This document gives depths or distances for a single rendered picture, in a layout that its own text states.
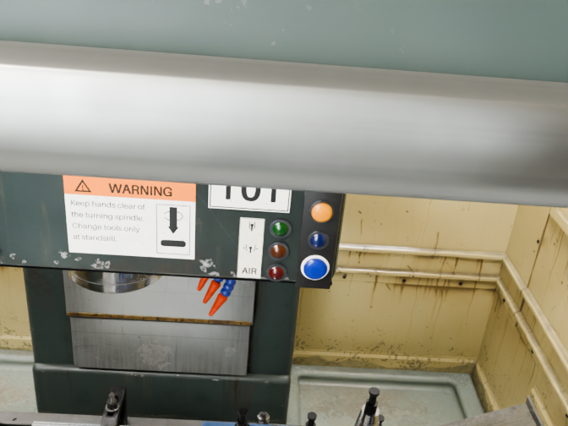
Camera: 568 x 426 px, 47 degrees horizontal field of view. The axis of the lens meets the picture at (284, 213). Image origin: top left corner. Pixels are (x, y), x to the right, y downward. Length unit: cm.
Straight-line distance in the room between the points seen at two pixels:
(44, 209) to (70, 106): 62
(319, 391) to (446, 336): 46
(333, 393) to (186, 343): 68
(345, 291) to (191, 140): 191
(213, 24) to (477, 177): 10
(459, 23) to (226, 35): 8
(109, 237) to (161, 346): 95
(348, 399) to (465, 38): 204
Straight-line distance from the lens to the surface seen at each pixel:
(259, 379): 184
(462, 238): 208
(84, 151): 23
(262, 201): 79
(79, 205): 83
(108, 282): 103
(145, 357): 179
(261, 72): 22
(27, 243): 87
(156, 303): 167
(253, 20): 24
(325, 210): 79
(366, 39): 24
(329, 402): 222
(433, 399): 232
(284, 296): 168
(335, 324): 219
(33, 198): 84
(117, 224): 83
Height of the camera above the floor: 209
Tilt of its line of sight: 27 degrees down
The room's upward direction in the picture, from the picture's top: 5 degrees clockwise
